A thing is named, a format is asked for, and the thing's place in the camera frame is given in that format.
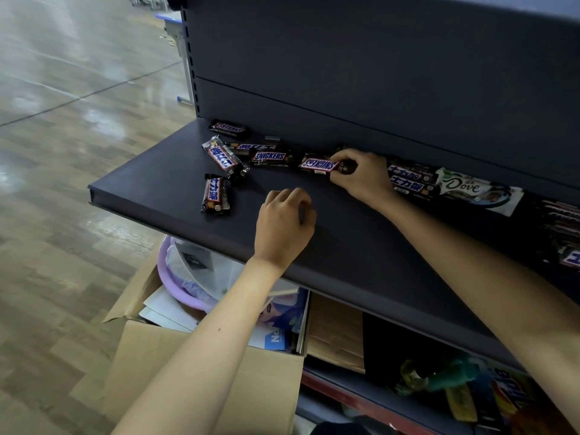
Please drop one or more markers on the person's right hand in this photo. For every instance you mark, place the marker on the person's right hand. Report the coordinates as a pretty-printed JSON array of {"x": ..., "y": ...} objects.
[{"x": 367, "y": 181}]

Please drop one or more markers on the person's left hand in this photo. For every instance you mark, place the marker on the person's left hand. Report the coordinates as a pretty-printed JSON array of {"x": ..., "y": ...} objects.
[{"x": 281, "y": 231}]

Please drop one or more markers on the pile of Snickers bars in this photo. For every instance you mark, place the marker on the pile of Snickers bars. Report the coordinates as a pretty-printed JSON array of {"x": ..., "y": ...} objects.
[{"x": 222, "y": 156}]

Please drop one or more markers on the Dove bar blue white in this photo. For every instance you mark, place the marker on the Dove bar blue white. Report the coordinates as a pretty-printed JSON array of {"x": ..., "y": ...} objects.
[{"x": 462, "y": 185}]

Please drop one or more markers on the dark grey metal shelf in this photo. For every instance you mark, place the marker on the dark grey metal shelf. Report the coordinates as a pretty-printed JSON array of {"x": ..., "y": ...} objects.
[{"x": 362, "y": 63}]

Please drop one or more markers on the person's left forearm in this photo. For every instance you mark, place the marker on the person's left forearm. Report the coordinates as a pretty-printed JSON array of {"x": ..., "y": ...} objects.
[{"x": 204, "y": 357}]

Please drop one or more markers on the person's right forearm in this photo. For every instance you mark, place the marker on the person's right forearm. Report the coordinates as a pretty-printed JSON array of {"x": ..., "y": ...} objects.
[{"x": 489, "y": 285}]

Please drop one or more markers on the person's black trousers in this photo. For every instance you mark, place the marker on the person's black trousers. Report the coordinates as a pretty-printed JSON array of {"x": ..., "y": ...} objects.
[{"x": 340, "y": 429}]

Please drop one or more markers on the clear plastic bag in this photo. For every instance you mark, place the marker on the clear plastic bag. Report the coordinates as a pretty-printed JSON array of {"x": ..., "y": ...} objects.
[{"x": 217, "y": 271}]

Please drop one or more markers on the blue printed package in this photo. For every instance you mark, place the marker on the blue printed package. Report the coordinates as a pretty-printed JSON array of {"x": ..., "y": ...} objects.
[{"x": 285, "y": 321}]

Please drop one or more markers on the flat cardboard piece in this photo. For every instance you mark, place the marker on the flat cardboard piece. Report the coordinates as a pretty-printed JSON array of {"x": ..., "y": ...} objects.
[{"x": 335, "y": 330}]

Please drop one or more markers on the purple plastic basin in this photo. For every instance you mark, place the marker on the purple plastic basin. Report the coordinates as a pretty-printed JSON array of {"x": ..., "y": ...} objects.
[{"x": 170, "y": 280}]

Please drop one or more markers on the white paper sheet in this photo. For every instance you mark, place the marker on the white paper sheet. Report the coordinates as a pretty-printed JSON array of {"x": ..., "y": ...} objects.
[{"x": 167, "y": 308}]

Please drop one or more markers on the cardboard box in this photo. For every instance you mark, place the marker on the cardboard box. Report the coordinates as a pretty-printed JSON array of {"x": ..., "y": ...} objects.
[{"x": 263, "y": 394}]

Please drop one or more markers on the teal plastic bottle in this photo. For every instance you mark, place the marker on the teal plastic bottle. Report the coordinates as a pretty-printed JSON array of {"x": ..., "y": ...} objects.
[{"x": 453, "y": 376}]

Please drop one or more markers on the grey school desk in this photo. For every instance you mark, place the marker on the grey school desk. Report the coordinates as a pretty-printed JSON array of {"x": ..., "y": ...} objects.
[{"x": 168, "y": 18}]

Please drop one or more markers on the yellow plastic bottle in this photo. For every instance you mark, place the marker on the yellow plastic bottle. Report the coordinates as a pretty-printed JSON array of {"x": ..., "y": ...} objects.
[{"x": 461, "y": 403}]

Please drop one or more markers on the dark blue carton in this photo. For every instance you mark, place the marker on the dark blue carton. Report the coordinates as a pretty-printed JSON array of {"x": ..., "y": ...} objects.
[{"x": 487, "y": 398}]

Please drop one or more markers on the orange blue detergent bag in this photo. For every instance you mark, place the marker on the orange blue detergent bag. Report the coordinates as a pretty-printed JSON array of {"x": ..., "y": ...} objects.
[{"x": 512, "y": 389}]

